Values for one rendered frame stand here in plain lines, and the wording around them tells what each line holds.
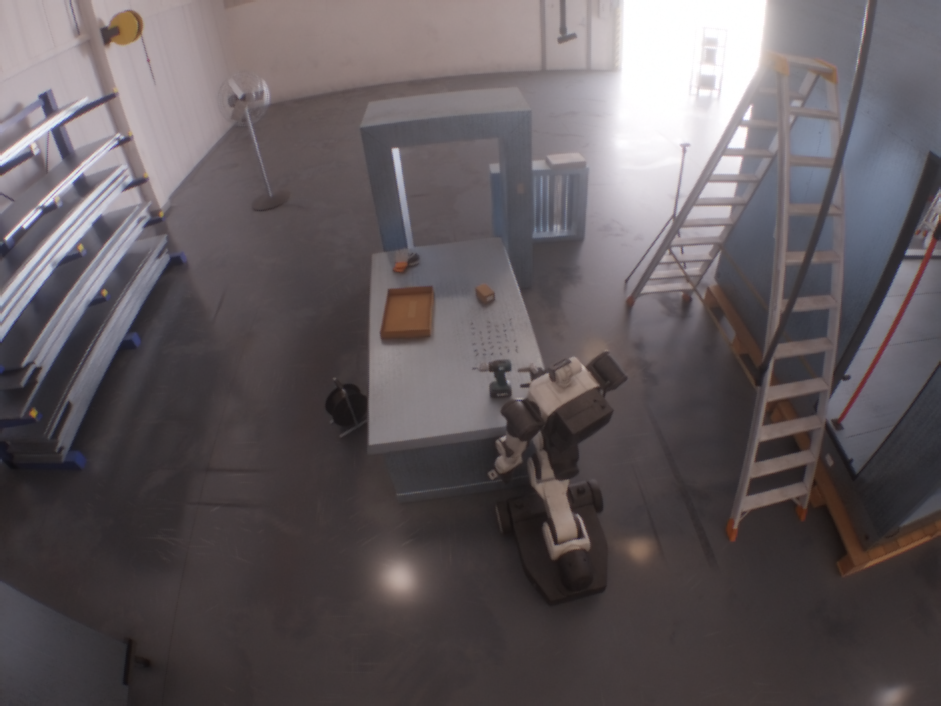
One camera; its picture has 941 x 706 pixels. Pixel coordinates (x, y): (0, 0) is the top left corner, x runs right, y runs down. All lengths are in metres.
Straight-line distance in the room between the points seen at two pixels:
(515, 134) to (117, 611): 4.17
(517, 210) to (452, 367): 1.59
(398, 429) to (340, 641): 1.20
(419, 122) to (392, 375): 1.76
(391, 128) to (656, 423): 2.69
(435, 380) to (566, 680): 1.73
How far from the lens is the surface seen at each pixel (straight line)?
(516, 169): 3.81
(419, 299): 3.30
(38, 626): 2.83
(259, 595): 3.13
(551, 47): 11.68
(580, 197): 4.83
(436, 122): 3.63
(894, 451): 3.02
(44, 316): 4.88
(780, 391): 2.77
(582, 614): 2.81
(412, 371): 2.84
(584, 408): 1.97
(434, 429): 2.56
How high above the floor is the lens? 2.68
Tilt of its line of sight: 44 degrees down
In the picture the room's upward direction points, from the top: 6 degrees counter-clockwise
